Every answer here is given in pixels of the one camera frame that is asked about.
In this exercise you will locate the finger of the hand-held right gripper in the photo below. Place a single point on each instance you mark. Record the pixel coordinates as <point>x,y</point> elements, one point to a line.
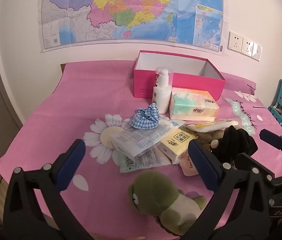
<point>246,160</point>
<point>271,136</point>

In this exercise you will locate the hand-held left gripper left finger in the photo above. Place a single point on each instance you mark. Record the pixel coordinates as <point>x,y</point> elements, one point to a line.
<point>71,165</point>

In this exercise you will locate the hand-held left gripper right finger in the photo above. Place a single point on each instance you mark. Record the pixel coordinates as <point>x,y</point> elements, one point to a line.
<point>203,165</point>

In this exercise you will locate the pink printed packet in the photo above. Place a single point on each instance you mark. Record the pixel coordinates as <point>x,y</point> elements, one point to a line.
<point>188,166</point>

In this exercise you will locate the black cloth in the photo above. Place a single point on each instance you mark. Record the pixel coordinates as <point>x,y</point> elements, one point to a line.
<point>238,140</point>

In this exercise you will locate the beige teddy bear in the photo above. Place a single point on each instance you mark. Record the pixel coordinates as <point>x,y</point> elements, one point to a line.
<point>209,138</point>

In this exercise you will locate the yellow tissue pack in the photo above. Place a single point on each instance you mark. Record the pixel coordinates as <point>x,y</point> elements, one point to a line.
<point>176,142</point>

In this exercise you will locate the yellow and white packet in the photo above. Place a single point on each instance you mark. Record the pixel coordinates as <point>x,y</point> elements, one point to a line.
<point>211,126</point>

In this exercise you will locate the green plush toy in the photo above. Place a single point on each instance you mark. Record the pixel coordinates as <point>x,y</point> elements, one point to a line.
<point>156,192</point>

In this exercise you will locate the clear greenish wipes packet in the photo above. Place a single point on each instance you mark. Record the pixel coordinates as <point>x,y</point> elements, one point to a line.
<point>146,162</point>

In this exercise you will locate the clear white-blue wipes packet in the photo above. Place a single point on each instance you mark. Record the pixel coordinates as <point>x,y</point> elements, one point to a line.
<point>141,140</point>

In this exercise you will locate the blue gingham scrunchie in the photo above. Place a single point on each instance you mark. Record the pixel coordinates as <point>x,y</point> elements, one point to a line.
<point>143,117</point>

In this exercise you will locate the pink cardboard box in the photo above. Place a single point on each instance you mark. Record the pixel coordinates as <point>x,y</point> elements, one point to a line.
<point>193,85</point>

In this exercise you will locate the pastel tissue pack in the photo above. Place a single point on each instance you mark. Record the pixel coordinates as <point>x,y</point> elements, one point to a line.
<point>193,105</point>

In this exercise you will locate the white pump bottle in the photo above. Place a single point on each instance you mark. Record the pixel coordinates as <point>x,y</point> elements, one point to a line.
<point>161,97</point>

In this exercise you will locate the white wall socket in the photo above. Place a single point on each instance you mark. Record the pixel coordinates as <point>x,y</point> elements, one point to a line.
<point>246,46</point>
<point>234,41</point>
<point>256,51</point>

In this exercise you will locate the colourful wall map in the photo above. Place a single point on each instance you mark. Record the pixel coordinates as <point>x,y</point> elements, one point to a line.
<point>131,10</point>

